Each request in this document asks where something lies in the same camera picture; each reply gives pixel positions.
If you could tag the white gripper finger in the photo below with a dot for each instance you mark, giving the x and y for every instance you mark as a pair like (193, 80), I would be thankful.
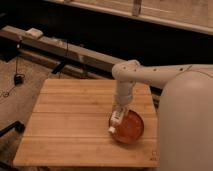
(122, 113)

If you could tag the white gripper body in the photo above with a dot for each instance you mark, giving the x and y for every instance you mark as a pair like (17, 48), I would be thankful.
(123, 94)

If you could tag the small white bottle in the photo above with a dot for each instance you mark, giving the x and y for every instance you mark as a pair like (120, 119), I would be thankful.
(114, 120)

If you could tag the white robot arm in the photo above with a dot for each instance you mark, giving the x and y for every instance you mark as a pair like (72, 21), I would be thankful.
(185, 112)

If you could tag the orange ceramic bowl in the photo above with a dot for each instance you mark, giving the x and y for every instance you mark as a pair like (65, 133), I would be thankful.
(130, 129)

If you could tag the wooden board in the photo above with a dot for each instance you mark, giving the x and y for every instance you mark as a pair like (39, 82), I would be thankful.
(69, 127)

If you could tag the upper wooden shelf edge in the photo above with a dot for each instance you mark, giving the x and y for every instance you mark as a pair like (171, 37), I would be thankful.
(193, 15)

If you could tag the black bar at left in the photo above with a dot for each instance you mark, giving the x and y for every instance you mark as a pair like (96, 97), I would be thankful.
(17, 126)

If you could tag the small white box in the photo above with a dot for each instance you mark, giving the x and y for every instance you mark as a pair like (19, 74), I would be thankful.
(34, 33)

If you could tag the long wooden beam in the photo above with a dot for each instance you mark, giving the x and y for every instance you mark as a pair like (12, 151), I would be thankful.
(72, 52)

